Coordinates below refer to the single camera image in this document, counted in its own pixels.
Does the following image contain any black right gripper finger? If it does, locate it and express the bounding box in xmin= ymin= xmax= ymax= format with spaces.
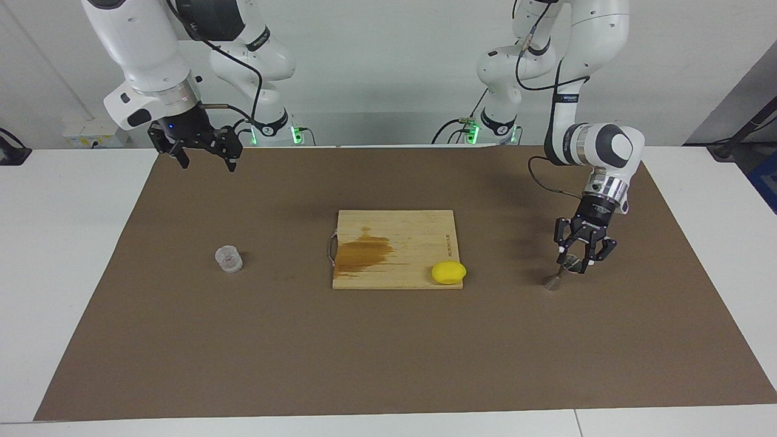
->
xmin=209 ymin=126 xmax=243 ymax=172
xmin=149 ymin=124 xmax=190 ymax=169

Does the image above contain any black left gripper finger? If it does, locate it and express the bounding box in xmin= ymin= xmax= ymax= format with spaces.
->
xmin=580 ymin=240 xmax=618 ymax=275
xmin=554 ymin=217 xmax=574 ymax=263

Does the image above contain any clear plastic cup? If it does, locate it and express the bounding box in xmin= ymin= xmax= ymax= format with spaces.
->
xmin=215 ymin=245 xmax=243 ymax=274

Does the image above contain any white power strip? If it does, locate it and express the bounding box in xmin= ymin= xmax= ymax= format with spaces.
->
xmin=63 ymin=118 xmax=131 ymax=148

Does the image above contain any yellow lemon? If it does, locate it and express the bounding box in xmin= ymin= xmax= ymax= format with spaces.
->
xmin=431 ymin=261 xmax=467 ymax=285

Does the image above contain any stained wooden cutting board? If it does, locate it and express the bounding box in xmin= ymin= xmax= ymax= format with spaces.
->
xmin=328 ymin=209 xmax=465 ymax=290

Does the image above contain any black stand leg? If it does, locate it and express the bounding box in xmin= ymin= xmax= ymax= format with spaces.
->
xmin=707 ymin=97 xmax=777 ymax=161

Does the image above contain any blue box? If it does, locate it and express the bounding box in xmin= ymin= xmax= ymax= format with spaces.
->
xmin=747 ymin=152 xmax=777 ymax=213

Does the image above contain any brown table mat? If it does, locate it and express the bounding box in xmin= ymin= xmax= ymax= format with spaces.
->
xmin=33 ymin=144 xmax=777 ymax=421

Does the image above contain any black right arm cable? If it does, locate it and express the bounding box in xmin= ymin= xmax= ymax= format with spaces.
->
xmin=164 ymin=0 xmax=265 ymax=131

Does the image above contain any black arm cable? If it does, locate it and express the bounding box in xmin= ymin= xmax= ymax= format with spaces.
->
xmin=164 ymin=0 xmax=265 ymax=131
xmin=515 ymin=0 xmax=592 ymax=201

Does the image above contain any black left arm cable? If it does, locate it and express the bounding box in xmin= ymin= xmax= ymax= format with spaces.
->
xmin=515 ymin=0 xmax=592 ymax=201

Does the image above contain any black clamp mount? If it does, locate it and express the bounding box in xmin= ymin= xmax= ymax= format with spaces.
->
xmin=0 ymin=127 xmax=32 ymax=166

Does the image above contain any black base cable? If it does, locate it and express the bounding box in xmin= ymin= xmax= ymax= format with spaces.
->
xmin=432 ymin=90 xmax=486 ymax=145

